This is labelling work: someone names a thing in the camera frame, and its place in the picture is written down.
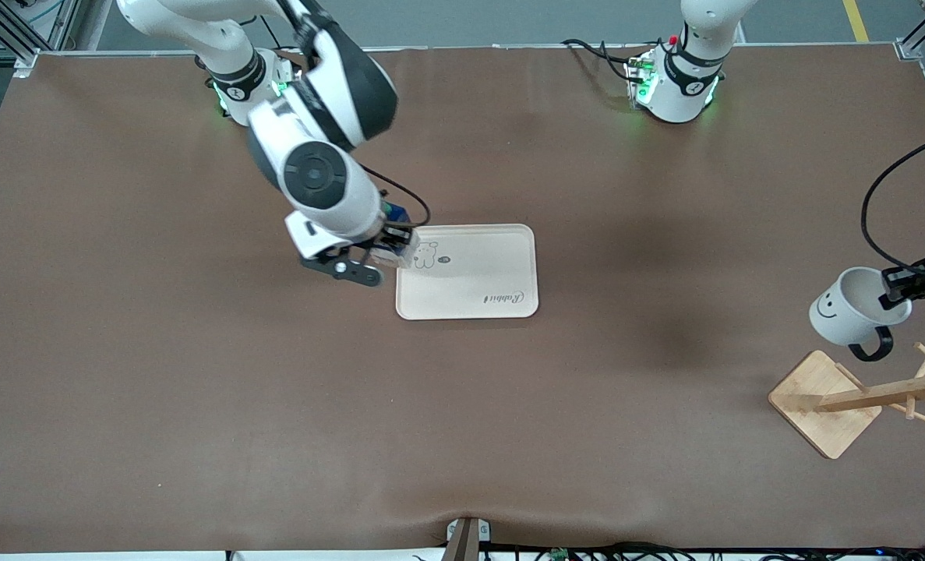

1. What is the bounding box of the black left base cable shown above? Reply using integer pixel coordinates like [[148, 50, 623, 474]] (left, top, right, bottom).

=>
[[562, 39, 637, 80]]

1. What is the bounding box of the white smiley mug black handle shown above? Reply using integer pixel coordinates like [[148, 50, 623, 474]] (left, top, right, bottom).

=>
[[809, 267, 913, 362]]

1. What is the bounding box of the beige plastic tray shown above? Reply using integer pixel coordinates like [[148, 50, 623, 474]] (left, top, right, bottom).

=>
[[395, 224, 540, 321]]

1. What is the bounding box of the black cable bundle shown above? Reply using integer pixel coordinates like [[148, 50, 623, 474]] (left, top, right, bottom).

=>
[[411, 542, 925, 561]]

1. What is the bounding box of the black base cable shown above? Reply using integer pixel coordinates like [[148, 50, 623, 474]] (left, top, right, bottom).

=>
[[236, 14, 307, 71], [562, 39, 637, 80]]

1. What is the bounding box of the wooden cup rack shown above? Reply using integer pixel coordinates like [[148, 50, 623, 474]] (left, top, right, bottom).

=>
[[768, 341, 925, 460]]

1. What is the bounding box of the blue milk carton green cap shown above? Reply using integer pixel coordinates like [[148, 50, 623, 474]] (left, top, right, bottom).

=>
[[372, 201, 416, 270]]

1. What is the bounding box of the black right base cable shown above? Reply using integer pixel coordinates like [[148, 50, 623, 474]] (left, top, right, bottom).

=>
[[236, 14, 307, 71]]

